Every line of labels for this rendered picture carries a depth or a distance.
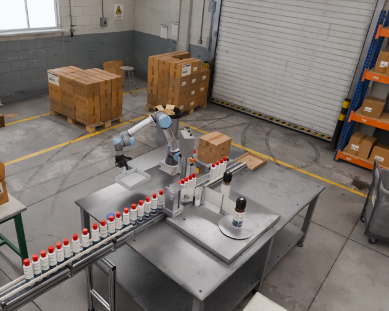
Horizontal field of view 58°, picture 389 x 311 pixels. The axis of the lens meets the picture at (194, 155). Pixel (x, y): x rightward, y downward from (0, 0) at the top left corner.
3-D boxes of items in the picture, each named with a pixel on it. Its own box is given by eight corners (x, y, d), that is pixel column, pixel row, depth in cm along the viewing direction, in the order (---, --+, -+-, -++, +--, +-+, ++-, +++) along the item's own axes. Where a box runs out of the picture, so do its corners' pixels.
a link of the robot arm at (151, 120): (159, 105, 344) (117, 132, 338) (163, 108, 335) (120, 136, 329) (164, 114, 351) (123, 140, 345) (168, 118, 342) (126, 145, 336)
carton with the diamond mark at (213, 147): (213, 166, 388) (216, 145, 375) (196, 158, 401) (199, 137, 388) (228, 158, 409) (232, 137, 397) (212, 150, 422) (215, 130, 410)
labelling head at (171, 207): (172, 218, 296) (174, 193, 284) (162, 211, 304) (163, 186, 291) (183, 211, 306) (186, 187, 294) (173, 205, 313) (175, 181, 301)
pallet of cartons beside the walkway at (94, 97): (124, 121, 686) (124, 76, 644) (90, 134, 623) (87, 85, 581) (84, 105, 743) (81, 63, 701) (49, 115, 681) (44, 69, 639)
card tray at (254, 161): (253, 170, 393) (254, 167, 392) (234, 161, 408) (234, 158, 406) (267, 161, 414) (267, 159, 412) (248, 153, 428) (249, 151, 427)
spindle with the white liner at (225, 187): (225, 203, 324) (229, 176, 310) (217, 199, 329) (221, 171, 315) (230, 199, 330) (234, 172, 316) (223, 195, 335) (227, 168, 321)
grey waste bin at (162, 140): (167, 150, 595) (169, 116, 566) (149, 142, 617) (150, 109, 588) (183, 143, 626) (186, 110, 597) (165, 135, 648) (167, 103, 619)
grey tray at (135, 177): (129, 190, 317) (129, 186, 314) (115, 181, 326) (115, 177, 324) (150, 179, 336) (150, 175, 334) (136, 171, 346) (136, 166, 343)
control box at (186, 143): (182, 157, 309) (184, 138, 300) (178, 149, 323) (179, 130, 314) (193, 157, 312) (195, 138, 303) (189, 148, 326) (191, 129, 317)
